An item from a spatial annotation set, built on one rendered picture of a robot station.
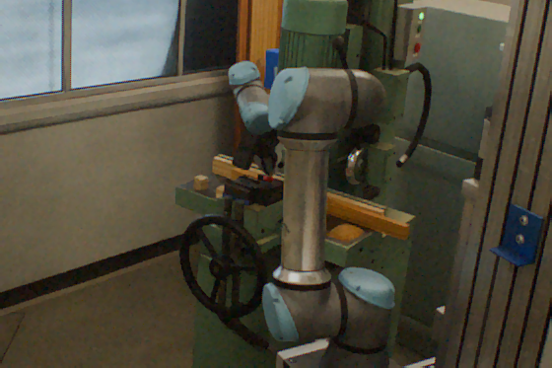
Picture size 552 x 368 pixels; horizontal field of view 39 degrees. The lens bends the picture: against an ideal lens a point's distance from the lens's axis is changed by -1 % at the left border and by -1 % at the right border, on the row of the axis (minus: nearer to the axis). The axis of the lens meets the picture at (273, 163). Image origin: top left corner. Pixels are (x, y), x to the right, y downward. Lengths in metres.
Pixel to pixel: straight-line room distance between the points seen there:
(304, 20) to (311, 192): 0.73
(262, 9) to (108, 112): 0.88
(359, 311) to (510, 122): 0.47
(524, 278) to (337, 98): 0.47
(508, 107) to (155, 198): 2.55
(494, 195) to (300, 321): 0.44
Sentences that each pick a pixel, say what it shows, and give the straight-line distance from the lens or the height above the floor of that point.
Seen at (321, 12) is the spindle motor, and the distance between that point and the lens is 2.12.
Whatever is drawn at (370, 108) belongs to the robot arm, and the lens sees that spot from 1.52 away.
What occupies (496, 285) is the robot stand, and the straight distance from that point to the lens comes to 1.55.
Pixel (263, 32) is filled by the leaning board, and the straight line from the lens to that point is 3.79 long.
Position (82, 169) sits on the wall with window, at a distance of 3.49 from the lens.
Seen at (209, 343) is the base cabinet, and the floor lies 0.42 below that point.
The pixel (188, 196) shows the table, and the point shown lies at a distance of 2.38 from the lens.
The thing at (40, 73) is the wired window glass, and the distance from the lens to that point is 3.35.
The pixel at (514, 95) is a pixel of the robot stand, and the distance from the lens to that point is 1.46.
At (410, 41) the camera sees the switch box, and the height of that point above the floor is 1.38.
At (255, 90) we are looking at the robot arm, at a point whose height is 1.31.
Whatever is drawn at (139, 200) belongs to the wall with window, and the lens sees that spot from 3.75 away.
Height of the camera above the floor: 1.78
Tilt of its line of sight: 19 degrees down
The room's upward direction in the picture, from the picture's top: 5 degrees clockwise
